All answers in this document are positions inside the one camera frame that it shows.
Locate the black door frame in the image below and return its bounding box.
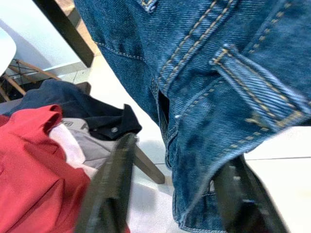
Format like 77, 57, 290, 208
33, 0, 95, 68

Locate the white plastic chair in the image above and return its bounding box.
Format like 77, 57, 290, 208
0, 25, 61, 102

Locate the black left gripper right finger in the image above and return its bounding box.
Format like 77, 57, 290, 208
213, 154, 290, 233

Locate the navy shirt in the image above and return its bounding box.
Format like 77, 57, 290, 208
18, 79, 143, 141

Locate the light grey shirt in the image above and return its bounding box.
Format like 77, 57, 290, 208
62, 118, 122, 170

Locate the blue denim garment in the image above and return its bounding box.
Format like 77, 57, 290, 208
74, 0, 311, 231

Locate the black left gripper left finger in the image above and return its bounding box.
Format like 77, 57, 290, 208
74, 133, 140, 233

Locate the red shirt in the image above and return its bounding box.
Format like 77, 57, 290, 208
0, 104, 131, 233

